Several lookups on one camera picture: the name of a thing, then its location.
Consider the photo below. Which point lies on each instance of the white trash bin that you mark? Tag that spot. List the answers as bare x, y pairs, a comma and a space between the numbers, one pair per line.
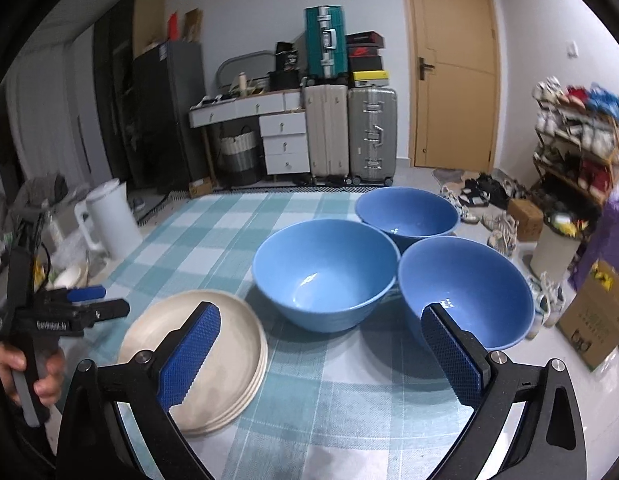
554, 255

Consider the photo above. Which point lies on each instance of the black shoe box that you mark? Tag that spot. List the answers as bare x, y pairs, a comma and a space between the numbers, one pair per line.
363, 39
366, 63

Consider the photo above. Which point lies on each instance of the shoe rack with shoes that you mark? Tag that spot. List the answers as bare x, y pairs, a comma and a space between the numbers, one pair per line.
574, 100

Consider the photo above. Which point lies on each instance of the white curtain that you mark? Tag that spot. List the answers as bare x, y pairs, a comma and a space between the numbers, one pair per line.
49, 120

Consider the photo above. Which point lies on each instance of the small cardboard box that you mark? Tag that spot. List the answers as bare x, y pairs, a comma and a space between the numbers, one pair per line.
200, 188

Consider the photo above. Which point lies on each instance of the teal suitcase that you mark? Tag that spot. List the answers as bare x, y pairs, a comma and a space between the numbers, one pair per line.
319, 45

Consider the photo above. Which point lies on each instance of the flat cardboard sheet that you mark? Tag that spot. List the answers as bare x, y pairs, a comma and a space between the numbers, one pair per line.
149, 20

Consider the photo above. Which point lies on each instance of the black shelf unit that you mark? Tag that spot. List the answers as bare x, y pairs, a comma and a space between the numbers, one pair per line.
114, 100

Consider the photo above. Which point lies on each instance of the grey doormat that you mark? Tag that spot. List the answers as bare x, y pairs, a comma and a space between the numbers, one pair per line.
452, 175

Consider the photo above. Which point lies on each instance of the purple plastic bag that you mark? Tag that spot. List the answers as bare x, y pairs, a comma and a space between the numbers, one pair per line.
612, 230

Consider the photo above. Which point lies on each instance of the oval grey-framed mirror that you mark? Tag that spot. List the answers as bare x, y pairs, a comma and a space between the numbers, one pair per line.
239, 56

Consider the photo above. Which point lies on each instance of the scattered loose shoes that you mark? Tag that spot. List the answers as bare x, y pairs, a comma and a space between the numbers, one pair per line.
499, 225

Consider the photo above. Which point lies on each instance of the black storage box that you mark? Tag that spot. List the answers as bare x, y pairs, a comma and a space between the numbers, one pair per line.
286, 81

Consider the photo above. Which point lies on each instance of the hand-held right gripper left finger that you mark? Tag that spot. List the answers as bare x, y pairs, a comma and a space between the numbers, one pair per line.
189, 355

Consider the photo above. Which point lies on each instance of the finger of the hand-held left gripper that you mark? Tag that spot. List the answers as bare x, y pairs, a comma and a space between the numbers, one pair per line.
109, 310
89, 292

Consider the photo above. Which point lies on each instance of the white bottle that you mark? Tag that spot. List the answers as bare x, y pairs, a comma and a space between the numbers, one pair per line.
242, 85

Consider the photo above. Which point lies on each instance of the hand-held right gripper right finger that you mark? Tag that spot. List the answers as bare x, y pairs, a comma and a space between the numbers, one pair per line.
452, 355

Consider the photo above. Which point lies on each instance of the white electric kettle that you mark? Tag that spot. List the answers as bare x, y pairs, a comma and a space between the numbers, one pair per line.
114, 220

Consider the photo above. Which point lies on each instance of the red shoe box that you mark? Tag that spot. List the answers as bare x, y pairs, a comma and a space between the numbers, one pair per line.
364, 51

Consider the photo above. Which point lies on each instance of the woven basket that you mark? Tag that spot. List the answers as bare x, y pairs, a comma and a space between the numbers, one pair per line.
239, 157

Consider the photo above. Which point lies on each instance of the black bag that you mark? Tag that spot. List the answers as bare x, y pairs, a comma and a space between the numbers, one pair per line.
286, 57

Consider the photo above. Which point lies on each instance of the yellow shoe box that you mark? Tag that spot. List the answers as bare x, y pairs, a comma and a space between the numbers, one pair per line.
369, 79

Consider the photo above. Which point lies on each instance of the white wall switch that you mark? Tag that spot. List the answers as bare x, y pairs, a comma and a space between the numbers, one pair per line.
574, 48

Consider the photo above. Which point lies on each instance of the plain cardboard box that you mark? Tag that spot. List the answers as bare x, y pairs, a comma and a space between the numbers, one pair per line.
525, 220

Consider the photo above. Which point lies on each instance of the cream plate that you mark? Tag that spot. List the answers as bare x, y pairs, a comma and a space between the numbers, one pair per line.
154, 320
209, 424
209, 431

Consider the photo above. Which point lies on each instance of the dark grey refrigerator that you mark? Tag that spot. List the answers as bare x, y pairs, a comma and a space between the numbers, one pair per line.
164, 120

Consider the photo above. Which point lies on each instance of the wooden shoe rack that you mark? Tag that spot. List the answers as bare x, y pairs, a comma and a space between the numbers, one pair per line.
554, 170

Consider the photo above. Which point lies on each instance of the wooden door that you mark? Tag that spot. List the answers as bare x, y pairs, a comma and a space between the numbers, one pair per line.
454, 85

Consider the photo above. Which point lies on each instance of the brown cardboard box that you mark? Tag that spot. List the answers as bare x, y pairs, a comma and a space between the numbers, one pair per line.
193, 25

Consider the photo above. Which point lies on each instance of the large printed cardboard box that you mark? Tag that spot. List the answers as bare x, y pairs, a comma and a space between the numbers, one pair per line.
594, 315

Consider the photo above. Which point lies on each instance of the silver suitcase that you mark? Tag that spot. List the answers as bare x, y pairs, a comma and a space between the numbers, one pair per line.
372, 135

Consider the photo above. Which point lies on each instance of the white dresser with drawers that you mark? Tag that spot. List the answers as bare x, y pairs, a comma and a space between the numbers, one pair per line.
284, 145

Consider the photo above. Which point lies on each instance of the person's left hand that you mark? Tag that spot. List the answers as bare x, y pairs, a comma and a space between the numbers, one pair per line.
51, 380

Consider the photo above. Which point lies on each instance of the light blue bowl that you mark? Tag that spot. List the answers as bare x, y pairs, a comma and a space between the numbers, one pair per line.
329, 280

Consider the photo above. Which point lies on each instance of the beige suitcase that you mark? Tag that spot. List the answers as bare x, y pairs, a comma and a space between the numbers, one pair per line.
324, 135

